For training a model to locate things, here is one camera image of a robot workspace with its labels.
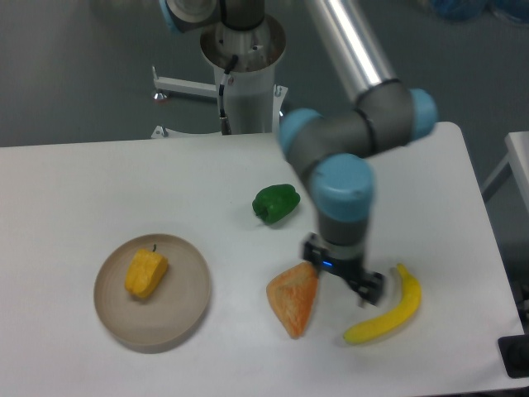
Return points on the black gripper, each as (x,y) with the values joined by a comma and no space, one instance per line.
(346,262)

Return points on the yellow toy pepper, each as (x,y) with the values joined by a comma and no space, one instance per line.
(146,270)

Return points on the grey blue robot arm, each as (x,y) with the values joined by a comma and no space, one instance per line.
(328,155)

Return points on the green toy pepper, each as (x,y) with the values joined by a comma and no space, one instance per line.
(275,202)

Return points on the beige round plate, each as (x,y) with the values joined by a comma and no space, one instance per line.
(176,300)

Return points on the yellow toy banana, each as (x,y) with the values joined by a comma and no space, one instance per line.
(384,324)

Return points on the orange toy bread wedge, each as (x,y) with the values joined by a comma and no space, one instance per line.
(291,296)

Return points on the black device at table edge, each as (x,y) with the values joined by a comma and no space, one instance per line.
(514,353)

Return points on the white side table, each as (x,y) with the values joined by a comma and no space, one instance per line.
(514,163)

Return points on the blue object in background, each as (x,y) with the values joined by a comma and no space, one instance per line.
(458,11)

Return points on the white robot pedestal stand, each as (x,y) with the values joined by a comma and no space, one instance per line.
(243,64)

